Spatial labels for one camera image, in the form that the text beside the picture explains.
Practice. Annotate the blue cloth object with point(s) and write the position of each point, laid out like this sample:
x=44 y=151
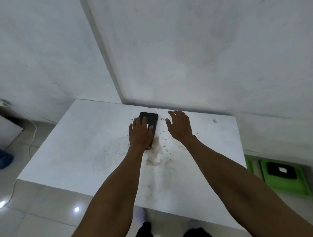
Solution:
x=5 y=159

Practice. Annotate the person's left thumb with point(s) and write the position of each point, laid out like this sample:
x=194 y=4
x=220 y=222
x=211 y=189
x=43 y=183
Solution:
x=151 y=129

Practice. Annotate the person's left hand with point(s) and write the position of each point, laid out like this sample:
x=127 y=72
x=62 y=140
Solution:
x=139 y=135

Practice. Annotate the green plastic stool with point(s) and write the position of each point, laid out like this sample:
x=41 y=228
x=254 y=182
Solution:
x=285 y=177
x=249 y=164

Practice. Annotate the black trousers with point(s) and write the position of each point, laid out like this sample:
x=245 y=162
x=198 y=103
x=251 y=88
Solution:
x=146 y=230

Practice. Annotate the person's right forearm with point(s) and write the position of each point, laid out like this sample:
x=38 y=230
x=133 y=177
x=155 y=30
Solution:
x=239 y=193

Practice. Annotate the person's left middle finger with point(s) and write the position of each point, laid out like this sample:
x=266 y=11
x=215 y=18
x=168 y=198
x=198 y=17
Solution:
x=139 y=121

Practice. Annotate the person's left forearm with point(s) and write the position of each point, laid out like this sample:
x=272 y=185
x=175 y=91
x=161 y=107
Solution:
x=115 y=193

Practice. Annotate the black smartphone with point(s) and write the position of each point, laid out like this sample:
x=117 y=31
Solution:
x=152 y=119

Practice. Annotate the white flat board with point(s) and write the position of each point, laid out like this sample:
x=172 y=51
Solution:
x=8 y=131

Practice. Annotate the person's left little finger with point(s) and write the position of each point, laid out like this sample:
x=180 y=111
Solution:
x=130 y=127

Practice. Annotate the person's right thumb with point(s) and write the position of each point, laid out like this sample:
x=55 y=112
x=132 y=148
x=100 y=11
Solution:
x=168 y=123

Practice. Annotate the person's right hand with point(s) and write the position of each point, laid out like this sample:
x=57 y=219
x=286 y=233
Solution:
x=181 y=127

